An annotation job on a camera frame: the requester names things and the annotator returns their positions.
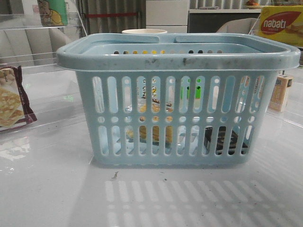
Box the clear acrylic stand right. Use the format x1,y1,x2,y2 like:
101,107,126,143
248,16,303,126

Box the black tissue pack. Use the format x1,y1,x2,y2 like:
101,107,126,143
204,126,249,156

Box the bread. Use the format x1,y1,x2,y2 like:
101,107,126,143
126,98,173,144

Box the small beige carton box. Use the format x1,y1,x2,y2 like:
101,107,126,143
268,75,293,112

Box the clear acrylic shelf left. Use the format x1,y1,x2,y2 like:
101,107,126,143
0,12,87,74

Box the yellow nabati wafer box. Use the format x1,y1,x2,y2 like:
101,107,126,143
255,5,303,47

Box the green cartoon snack package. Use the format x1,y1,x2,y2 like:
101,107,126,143
37,0,68,26

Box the brown cracker snack package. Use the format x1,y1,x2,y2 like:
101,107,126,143
0,66,37,132

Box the light blue plastic basket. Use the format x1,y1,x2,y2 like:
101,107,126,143
57,33,300,166

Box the white paper cup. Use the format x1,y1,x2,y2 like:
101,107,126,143
122,28,167,35

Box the white drawer cabinet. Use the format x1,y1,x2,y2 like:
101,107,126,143
145,0,189,33

